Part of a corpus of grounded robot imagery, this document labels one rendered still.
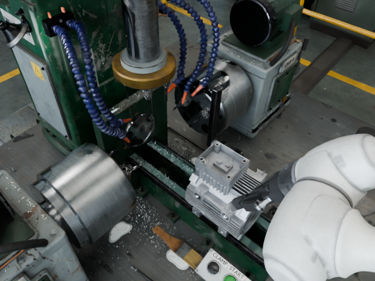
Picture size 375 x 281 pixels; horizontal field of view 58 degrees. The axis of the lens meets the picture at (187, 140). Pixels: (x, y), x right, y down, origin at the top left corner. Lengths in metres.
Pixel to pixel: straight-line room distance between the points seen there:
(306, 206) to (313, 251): 0.07
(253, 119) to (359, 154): 0.88
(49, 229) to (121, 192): 0.21
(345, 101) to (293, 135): 1.72
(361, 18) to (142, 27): 3.30
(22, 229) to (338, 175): 0.67
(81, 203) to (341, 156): 0.62
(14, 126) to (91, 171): 1.39
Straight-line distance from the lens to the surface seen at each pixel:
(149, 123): 1.23
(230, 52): 1.37
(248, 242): 1.09
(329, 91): 3.32
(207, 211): 1.01
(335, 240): 0.53
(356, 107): 3.24
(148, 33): 0.89
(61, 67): 1.05
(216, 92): 1.01
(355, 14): 4.01
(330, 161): 0.61
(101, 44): 1.12
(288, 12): 1.35
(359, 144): 0.61
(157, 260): 1.17
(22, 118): 2.32
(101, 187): 0.93
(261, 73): 1.30
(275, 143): 1.53
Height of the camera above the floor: 1.88
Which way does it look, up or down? 47 degrees down
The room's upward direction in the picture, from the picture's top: 2 degrees clockwise
